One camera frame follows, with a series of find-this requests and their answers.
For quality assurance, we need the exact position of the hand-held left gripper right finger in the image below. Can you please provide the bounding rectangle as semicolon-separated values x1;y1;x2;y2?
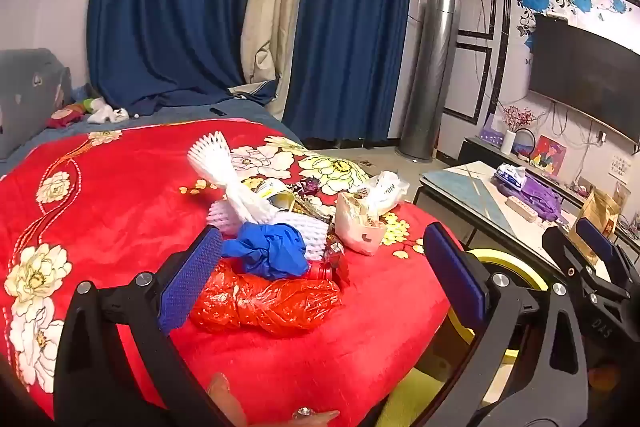
422;222;591;427

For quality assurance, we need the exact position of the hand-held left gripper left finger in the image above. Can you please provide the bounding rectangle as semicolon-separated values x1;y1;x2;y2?
54;224;236;427

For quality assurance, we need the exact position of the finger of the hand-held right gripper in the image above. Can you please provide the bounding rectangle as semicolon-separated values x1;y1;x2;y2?
541;226;630;304
574;216;640;290

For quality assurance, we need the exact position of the yellow-rimmed trash can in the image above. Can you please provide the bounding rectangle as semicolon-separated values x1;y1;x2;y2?
447;248;551;365

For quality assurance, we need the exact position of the red plastic bag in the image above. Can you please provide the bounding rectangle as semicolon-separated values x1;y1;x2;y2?
189;259;343;339

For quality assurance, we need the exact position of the person's left hand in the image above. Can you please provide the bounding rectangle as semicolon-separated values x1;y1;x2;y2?
207;373;341;427

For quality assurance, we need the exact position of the brown paper bag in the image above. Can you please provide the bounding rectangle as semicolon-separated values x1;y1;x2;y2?
575;189;621;265

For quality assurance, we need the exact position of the purple cloth bag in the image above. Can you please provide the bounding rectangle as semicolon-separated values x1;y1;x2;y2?
492;174;563;223

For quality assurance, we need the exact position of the white power strip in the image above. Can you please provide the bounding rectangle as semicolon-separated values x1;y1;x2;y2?
506;195;538;223

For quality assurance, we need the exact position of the white foam fruit net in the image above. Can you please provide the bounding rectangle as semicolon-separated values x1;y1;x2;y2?
272;212;332;264
207;199;241;235
187;132;273;225

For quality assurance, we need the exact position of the marble coffee table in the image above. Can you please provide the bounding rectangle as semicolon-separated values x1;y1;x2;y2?
412;161;601;268

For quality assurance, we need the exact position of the blue plastic glove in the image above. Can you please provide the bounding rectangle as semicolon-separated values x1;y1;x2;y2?
222;222;308;280

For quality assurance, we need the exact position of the white blue tissue pack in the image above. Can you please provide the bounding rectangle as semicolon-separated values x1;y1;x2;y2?
495;163;528;188

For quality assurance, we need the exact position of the colourful picture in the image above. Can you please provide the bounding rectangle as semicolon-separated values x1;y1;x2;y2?
529;135;568;176

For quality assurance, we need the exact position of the red floral blanket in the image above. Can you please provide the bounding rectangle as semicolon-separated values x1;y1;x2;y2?
0;119;466;427

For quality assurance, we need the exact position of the white plastic bag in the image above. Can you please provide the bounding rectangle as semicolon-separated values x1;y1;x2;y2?
360;171;411;215

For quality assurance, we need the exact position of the yellow white snack packet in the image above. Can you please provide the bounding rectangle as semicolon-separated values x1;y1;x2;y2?
255;179;296;212

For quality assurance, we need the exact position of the black television stand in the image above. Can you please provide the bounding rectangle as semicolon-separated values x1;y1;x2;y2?
457;137;640;253

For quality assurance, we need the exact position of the purple box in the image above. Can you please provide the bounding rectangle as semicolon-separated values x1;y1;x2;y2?
480;114;506;145

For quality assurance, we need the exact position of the green fleece clothing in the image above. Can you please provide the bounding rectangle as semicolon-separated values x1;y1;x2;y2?
375;367;451;427

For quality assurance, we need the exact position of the black television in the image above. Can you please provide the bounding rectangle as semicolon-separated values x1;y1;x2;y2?
527;13;640;145

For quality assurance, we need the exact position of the blue sofa cover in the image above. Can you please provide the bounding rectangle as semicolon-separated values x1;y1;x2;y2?
0;99;301;178

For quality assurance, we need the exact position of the white plush toy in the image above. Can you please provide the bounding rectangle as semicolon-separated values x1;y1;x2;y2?
87;99;131;124

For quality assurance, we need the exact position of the silver tower air conditioner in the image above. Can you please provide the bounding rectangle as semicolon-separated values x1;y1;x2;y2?
395;0;461;162

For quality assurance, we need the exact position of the red plush toy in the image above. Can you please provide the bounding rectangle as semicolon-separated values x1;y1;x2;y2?
47;104;88;128

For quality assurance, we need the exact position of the grey heart-print cushion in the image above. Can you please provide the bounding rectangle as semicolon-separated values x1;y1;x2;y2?
0;48;73;160

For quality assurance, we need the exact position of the blue curtain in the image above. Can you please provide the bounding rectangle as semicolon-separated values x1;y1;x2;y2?
282;0;416;142
86;0;281;115

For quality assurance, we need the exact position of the beige curtain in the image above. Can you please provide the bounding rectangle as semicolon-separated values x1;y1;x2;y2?
240;0;321;118

